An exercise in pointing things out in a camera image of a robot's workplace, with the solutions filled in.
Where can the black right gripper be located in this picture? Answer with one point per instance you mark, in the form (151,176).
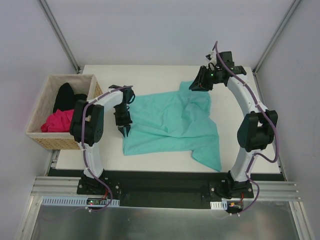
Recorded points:
(203,78)

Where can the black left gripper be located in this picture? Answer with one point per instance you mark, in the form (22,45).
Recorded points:
(123,122)

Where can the teal t shirt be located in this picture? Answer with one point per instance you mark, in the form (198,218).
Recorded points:
(175,121)

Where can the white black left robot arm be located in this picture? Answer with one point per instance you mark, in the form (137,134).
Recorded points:
(87,128)

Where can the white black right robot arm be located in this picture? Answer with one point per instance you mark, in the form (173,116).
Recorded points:
(257,129)

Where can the wicker laundry basket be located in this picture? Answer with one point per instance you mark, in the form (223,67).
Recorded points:
(80,83)

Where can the pink t shirt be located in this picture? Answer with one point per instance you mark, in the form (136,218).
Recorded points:
(58,122)

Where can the black t shirt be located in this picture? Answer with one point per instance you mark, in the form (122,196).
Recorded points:
(66,98)

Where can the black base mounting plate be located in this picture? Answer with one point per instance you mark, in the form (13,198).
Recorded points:
(180,190)

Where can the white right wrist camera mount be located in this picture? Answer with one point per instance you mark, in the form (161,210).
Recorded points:
(211,57)

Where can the left white cable duct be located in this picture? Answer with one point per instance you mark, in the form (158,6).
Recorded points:
(66,201)

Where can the white cable duct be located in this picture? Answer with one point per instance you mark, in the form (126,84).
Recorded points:
(66,201)
(225,205)

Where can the right rear aluminium post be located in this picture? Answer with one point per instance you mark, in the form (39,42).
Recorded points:
(293,7)

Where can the aluminium post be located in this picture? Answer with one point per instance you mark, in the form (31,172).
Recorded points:
(59,35)
(293,7)

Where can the right white cable duct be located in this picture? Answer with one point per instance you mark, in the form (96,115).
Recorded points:
(225,205)

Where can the left rear aluminium post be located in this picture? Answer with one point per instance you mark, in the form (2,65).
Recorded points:
(59,35)

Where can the aluminium front frame rail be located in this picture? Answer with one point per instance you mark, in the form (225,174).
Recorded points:
(268,186)

